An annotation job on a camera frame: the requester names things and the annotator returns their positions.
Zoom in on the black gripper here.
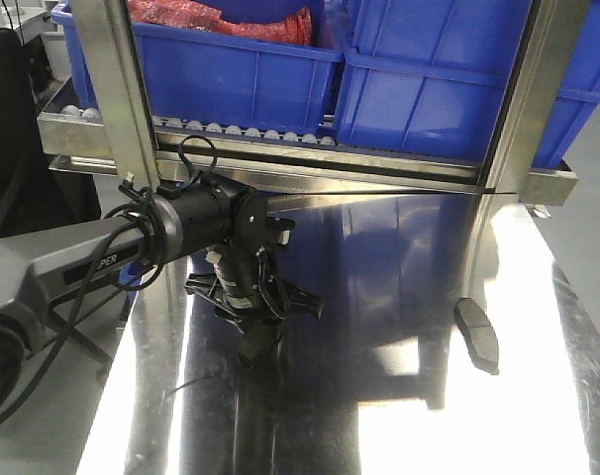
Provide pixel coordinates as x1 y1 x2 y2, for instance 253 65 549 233
183 187 324 370

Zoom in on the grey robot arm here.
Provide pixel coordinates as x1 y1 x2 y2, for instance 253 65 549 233
0 174 323 376

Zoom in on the stainless steel roller rack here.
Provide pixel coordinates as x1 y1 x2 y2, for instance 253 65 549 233
38 1 589 206

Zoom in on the left blue plastic bin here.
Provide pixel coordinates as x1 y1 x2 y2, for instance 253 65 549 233
53 1 343 134

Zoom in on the blue plastic bin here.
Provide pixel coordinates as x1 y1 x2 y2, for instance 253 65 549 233
335 1 600 169
53 1 343 134

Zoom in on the black office chair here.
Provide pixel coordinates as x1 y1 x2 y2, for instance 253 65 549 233
0 29 101 238

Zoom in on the right blue plastic bin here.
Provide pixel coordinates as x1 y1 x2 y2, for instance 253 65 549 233
335 1 600 169

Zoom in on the red bubble wrap bag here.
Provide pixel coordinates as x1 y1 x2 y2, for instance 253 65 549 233
128 1 313 46

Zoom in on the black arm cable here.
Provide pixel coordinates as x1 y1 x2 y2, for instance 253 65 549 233
0 136 220 434

